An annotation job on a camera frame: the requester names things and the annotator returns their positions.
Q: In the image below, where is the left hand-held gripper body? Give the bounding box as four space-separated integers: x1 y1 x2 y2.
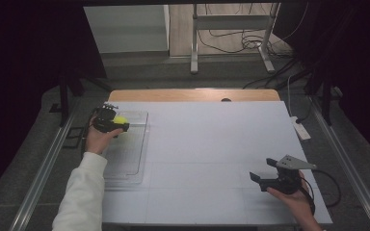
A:
92 101 120 133

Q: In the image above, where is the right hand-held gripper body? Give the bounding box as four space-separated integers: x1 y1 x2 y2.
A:
259 154 318 195

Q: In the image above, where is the clear plastic container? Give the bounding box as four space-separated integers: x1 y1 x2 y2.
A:
102 110 150 187

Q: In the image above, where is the person's left hand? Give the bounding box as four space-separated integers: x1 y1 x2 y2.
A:
85 115 123 156

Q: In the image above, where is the person's right hand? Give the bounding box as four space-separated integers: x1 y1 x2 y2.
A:
266 171 316 223

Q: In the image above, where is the white power strip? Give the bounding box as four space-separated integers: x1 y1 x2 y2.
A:
289 115 312 141

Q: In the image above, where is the black stand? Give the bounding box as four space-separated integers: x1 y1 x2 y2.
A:
277 64 336 127
48 68 114 128

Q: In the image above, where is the wooden table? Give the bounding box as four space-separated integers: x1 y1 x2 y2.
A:
108 89 282 103

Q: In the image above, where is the white cabinet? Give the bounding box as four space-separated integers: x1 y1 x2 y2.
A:
83 4 171 54

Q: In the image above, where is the black rectangular frame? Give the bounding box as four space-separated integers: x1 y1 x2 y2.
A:
62 126 85 149

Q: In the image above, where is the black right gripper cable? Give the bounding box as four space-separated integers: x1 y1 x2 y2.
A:
300 168 342 216

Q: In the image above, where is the aluminium rail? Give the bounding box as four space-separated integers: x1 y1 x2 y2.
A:
9 114 76 231
309 95 370 231

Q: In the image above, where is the black power strip cable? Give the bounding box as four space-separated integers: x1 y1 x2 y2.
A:
295 97 314 125

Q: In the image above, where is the white cable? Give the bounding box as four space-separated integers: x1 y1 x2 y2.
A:
286 72 298 118

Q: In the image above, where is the grey metal desk frame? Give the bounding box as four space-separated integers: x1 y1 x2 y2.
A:
190 2 281 75

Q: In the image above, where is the tangle of black floor cables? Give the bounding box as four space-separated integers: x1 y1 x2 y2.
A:
197 3 311 90

